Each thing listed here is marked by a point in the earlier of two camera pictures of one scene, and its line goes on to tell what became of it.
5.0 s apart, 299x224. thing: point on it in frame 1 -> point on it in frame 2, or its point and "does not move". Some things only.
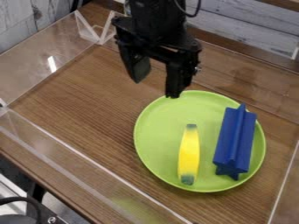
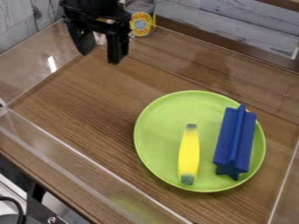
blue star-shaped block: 235,143 does not move
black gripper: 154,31 -> 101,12
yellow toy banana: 188,155 does not move
